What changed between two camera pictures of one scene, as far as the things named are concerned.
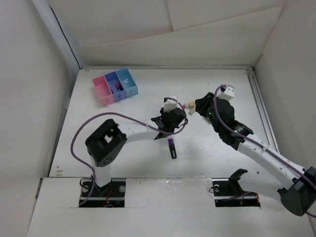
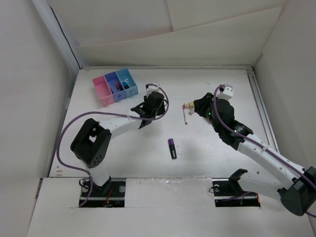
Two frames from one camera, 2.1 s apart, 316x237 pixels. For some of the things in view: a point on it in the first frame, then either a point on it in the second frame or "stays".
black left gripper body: [163, 113] -> [158, 112]
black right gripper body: [205, 109] stays
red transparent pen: [119, 87] stays
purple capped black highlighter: [172, 148] stays
